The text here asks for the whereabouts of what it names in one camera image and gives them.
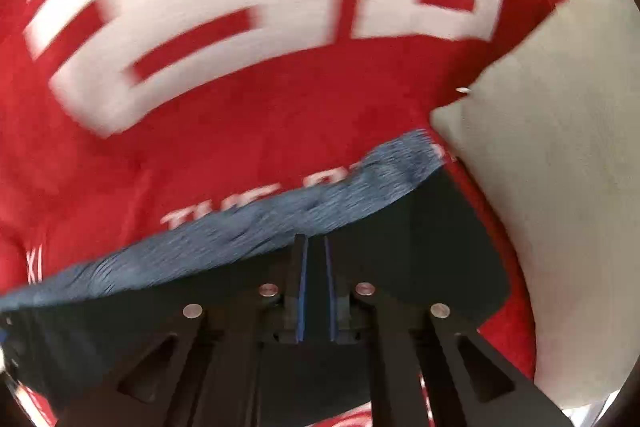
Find red blanket with white characters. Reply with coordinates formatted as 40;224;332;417
0;0;586;427

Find black and grey patterned pants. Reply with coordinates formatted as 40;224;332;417
1;131;511;411

